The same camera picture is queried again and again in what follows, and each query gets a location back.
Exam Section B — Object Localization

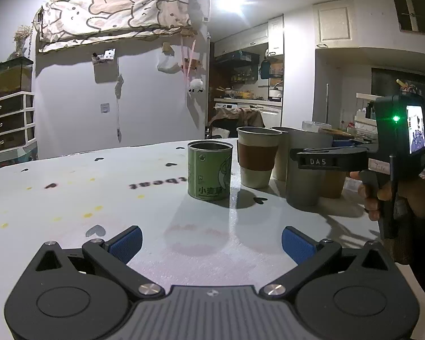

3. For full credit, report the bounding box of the grey plastic cup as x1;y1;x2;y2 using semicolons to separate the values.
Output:
286;128;332;209

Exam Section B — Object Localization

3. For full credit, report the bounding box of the paper cup with brown sleeve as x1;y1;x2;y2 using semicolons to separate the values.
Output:
237;127;282;189

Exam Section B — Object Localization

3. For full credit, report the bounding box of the person's right hand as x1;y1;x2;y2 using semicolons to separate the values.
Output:
358;178;425;221

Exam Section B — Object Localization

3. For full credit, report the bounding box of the chair with brown cloth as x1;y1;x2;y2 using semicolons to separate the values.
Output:
208;107;265;137

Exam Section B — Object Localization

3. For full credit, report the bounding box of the teal cabinet under drawers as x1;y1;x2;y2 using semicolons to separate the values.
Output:
0;142;38;168

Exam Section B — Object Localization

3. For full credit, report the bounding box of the green tin can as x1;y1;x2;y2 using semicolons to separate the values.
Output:
188;141;233;201

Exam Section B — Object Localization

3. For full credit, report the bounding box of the white hanging plush sheep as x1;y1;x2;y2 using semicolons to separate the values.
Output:
188;78;204;94

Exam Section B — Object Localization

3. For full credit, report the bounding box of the white drawer unit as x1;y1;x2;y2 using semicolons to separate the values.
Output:
0;91;36;152

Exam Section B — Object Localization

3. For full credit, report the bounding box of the white hanging bag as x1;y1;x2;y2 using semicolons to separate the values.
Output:
156;52;181;74

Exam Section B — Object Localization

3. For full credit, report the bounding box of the glass fish tank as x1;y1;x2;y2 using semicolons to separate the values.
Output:
0;57;33;97

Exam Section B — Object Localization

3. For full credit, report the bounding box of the dried flower vase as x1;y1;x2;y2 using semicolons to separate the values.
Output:
14;25;32;57

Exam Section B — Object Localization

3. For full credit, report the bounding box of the patterned hanging blanket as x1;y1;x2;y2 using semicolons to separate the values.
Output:
35;0;196;54

